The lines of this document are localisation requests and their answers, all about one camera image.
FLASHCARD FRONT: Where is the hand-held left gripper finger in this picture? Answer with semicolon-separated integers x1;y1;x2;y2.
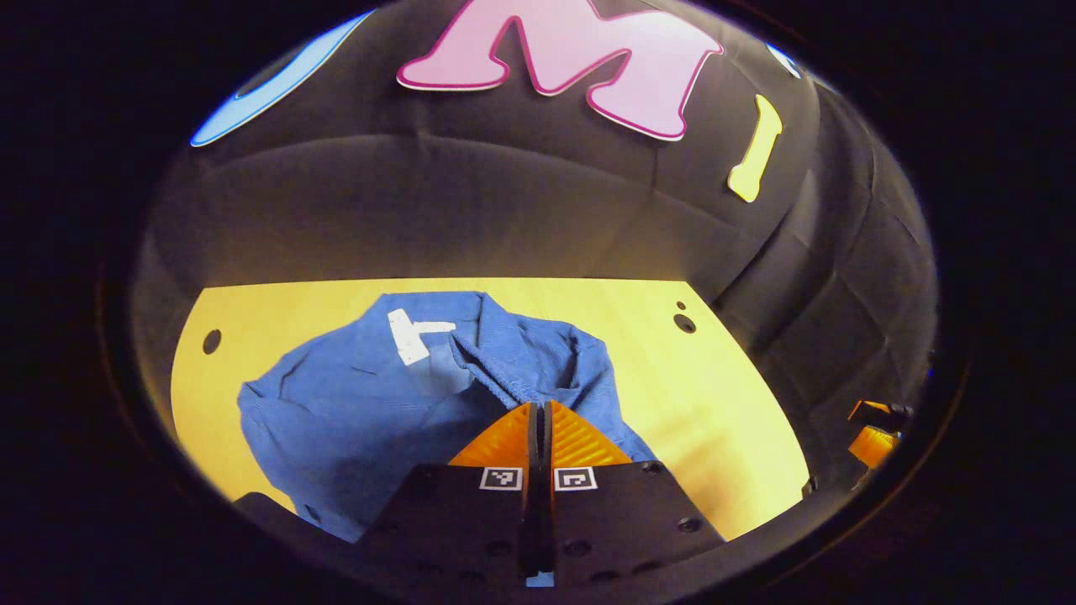
357;402;541;589
542;400;725;589

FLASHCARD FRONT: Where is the blue button shirt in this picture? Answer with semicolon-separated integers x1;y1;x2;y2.
237;291;658;587

